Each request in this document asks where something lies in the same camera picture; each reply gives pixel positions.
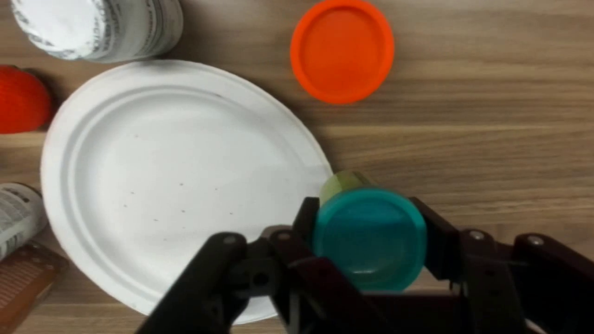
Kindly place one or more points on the large blue label pill bottle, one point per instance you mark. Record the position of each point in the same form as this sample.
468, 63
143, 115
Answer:
93, 28

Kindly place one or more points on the white pill bottle dark label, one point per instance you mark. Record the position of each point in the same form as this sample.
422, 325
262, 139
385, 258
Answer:
19, 215

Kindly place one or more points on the white paper plate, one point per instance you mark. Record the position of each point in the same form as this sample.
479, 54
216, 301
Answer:
173, 186

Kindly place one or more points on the teal lid dough tub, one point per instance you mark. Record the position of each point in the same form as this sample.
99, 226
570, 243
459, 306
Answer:
372, 241

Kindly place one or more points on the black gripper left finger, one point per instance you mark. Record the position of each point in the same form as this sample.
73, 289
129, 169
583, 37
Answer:
229, 284

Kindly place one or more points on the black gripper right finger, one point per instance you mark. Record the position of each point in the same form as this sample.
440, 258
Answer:
526, 284

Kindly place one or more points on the red toy ball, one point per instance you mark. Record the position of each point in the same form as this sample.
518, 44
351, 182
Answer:
21, 98

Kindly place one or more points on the orange lid dough tub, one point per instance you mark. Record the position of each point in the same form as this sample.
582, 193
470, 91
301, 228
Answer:
342, 48

